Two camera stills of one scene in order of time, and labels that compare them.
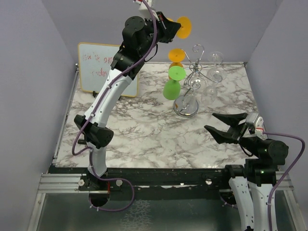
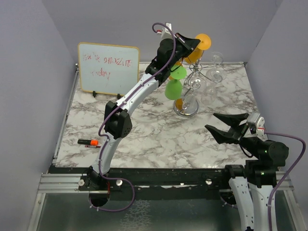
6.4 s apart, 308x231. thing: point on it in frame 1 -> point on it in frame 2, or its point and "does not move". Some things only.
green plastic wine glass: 172,88 does not move
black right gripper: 235,132 does not move
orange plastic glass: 185,30 -> 204,44
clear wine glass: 215,75 does not move
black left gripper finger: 167,29 -> 190,44
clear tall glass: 186,105 does not move
